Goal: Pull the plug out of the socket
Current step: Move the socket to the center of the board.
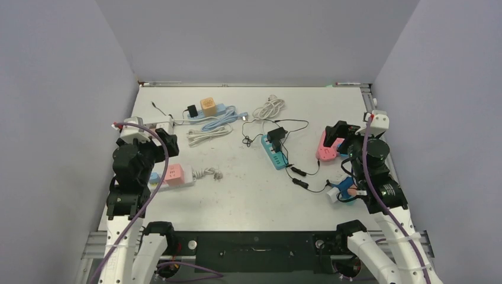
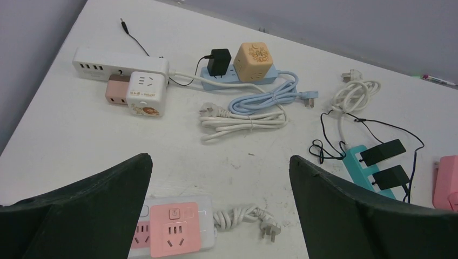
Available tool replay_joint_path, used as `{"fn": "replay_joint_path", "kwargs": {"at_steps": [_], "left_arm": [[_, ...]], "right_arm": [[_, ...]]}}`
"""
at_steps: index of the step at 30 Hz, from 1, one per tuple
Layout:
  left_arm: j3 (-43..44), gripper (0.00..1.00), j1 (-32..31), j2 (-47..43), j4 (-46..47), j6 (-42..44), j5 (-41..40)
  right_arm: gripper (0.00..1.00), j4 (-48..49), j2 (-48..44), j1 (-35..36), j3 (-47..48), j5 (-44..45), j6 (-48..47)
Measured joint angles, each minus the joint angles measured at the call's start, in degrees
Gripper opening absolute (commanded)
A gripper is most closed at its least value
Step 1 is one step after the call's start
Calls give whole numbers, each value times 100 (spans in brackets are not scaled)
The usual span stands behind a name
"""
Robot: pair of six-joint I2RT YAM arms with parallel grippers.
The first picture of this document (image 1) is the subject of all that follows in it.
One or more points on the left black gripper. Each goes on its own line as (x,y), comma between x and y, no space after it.
(170,141)

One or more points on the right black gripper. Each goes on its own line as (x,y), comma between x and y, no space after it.
(341,129)

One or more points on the large black power adapter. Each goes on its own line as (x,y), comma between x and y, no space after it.
(275,137)

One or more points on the teal power strip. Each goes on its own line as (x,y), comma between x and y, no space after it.
(278,159)

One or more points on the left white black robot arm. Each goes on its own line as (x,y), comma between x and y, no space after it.
(139,149)

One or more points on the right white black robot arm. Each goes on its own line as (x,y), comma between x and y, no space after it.
(386,204)

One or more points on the pink cube socket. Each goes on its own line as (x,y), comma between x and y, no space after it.
(175,175)

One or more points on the pink triangular socket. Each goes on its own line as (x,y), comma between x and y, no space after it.
(327,154)

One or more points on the orange cube socket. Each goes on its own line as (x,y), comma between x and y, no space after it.
(208,107)

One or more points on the white long power strip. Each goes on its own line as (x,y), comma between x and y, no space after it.
(165,122)

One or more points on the small black charger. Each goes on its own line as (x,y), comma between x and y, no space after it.
(192,110)

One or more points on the blue white small adapter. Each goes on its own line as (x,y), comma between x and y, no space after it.
(339,188)

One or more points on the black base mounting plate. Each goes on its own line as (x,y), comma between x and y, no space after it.
(265,251)

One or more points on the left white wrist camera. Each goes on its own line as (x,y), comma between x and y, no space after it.
(129,134)

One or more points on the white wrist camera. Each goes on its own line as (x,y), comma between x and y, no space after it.
(379,123)
(129,134)

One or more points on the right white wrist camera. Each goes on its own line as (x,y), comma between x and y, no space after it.
(379,123)

